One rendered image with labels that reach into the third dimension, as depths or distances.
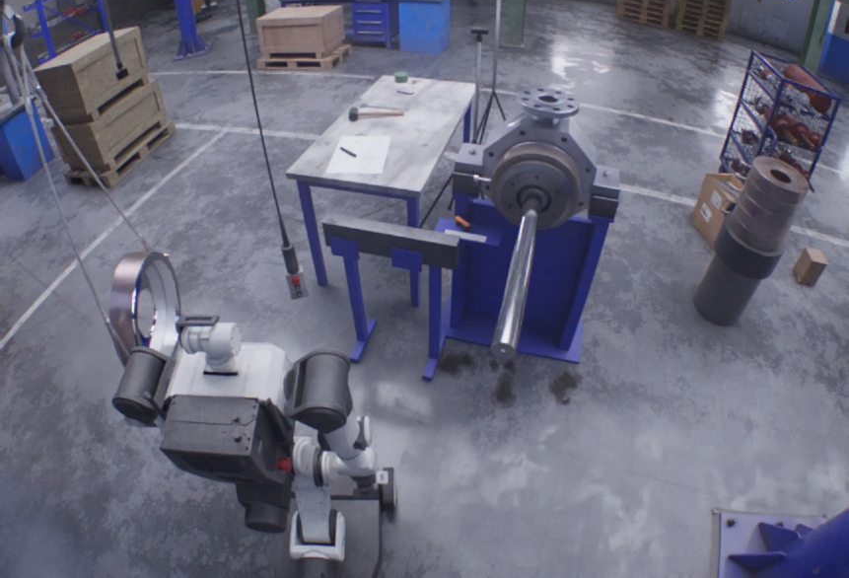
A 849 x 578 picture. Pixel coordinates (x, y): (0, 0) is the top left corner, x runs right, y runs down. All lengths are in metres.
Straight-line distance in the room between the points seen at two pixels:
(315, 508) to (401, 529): 0.53
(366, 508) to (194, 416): 1.24
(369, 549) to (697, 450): 1.71
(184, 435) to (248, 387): 0.17
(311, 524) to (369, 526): 0.28
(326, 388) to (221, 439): 0.23
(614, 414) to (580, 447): 0.29
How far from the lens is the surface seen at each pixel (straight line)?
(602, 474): 2.44
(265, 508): 1.27
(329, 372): 0.96
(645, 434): 2.63
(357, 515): 2.09
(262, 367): 1.00
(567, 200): 1.90
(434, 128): 2.88
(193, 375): 1.05
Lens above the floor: 2.14
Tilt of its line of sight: 42 degrees down
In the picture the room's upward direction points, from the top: 1 degrees counter-clockwise
